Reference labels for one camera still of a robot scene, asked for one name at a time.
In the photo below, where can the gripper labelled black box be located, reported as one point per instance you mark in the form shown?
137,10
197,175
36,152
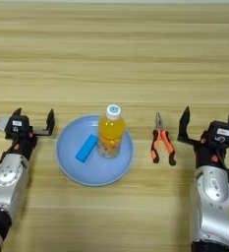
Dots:
17,124
221,133

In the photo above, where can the orange juice bottle white cap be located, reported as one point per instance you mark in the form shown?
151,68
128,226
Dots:
111,131

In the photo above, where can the light blue round plate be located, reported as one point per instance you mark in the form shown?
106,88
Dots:
86,174

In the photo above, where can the left gripper labelled black box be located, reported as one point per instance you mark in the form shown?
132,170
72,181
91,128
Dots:
17,124

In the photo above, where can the orange and black pliers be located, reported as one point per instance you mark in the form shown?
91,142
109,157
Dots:
159,122

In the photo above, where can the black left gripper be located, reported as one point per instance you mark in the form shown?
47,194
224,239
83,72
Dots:
22,144

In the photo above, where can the blue rectangular block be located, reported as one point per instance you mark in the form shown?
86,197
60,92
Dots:
85,149

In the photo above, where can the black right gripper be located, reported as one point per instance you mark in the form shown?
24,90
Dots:
214,156

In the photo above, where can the small silver square piece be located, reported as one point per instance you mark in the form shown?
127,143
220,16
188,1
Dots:
1,123

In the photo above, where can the right gripper labelled black box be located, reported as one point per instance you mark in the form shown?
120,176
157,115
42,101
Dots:
221,133

